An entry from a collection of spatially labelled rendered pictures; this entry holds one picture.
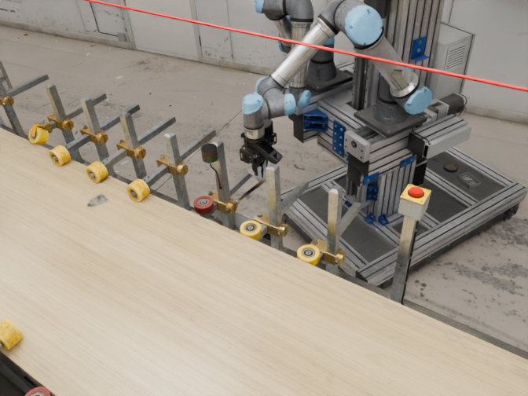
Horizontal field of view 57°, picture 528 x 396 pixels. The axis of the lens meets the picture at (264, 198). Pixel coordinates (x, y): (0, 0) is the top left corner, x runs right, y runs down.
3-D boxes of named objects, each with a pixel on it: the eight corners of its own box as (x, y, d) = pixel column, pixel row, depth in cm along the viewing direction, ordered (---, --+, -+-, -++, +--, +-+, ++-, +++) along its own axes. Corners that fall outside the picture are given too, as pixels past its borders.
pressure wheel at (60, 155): (73, 158, 220) (66, 161, 226) (62, 143, 217) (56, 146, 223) (63, 165, 216) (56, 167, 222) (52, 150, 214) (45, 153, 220)
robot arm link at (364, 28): (419, 86, 199) (352, -12, 165) (441, 102, 188) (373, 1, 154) (397, 106, 202) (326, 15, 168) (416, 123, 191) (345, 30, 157)
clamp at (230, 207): (213, 198, 209) (211, 189, 206) (238, 209, 203) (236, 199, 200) (204, 206, 206) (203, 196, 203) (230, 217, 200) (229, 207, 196)
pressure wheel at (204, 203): (205, 213, 206) (201, 192, 199) (220, 219, 202) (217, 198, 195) (193, 224, 201) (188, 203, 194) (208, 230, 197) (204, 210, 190)
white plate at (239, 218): (214, 218, 218) (212, 201, 211) (262, 239, 206) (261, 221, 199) (214, 218, 217) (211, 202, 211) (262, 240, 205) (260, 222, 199)
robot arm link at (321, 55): (331, 62, 233) (331, 34, 224) (303, 60, 236) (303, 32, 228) (336, 52, 241) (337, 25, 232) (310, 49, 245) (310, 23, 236)
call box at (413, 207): (405, 202, 152) (408, 182, 147) (427, 210, 149) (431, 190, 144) (397, 215, 148) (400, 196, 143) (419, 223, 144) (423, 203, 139)
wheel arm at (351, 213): (353, 207, 204) (354, 199, 201) (361, 210, 203) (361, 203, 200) (301, 276, 177) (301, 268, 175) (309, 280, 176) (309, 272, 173)
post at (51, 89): (80, 163, 260) (49, 82, 229) (84, 165, 258) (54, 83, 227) (75, 166, 258) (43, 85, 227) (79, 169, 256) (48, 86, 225)
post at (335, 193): (329, 277, 193) (333, 183, 162) (337, 280, 192) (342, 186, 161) (324, 283, 191) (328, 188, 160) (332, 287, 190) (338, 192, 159)
